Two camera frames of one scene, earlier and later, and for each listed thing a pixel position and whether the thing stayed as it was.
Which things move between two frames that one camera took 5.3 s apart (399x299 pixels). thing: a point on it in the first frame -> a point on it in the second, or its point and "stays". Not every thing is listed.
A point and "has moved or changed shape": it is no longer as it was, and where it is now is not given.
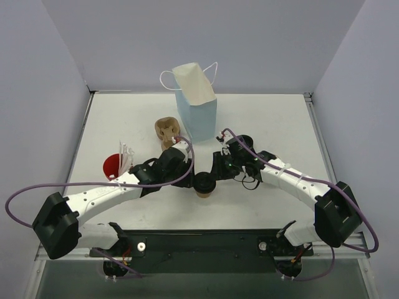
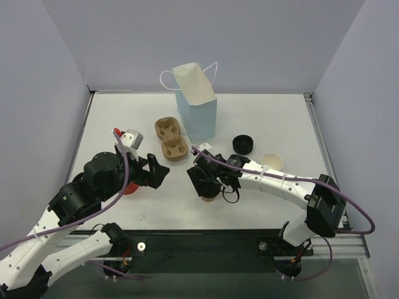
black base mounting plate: [202, 251] stays
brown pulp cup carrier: [166, 127] stays
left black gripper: [184, 179] -> [147, 171]
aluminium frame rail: [320, 250] stays
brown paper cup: [203, 195] has moved or changed shape
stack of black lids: [248, 142] stays
